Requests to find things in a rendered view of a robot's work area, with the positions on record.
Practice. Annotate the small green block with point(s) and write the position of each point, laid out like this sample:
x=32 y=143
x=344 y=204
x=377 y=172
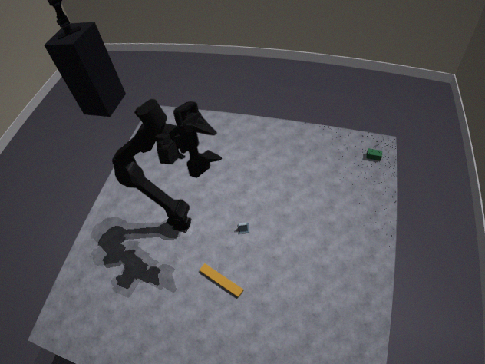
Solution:
x=374 y=154

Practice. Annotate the orange bar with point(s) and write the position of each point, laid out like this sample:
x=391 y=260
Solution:
x=221 y=280

